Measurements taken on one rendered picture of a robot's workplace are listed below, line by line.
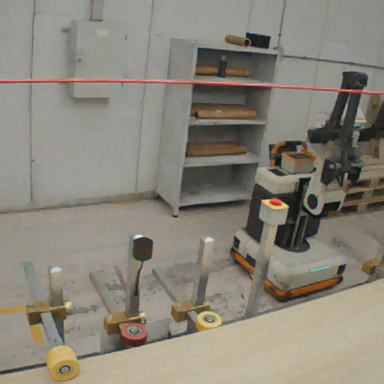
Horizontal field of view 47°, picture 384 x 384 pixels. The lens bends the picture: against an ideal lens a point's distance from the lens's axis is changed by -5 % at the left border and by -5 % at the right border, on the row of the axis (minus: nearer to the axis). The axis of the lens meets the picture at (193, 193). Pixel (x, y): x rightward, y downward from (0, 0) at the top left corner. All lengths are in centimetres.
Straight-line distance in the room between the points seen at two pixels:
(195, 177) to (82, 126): 131
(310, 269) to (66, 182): 223
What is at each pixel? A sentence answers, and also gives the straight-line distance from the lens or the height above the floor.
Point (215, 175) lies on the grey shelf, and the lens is 476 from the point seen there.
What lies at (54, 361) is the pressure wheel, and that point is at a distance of 123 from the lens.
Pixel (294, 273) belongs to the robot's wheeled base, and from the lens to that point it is 314.
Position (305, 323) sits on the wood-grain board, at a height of 90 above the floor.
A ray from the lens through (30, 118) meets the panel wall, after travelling 392.
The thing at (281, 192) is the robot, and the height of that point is 71.
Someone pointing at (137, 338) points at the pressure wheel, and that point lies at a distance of 140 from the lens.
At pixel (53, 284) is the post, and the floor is 105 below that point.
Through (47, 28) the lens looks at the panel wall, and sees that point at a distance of 382.
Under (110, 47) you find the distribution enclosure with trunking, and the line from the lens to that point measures 372.
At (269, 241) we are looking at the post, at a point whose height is 108.
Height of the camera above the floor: 183
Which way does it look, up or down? 23 degrees down
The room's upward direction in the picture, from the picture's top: 7 degrees clockwise
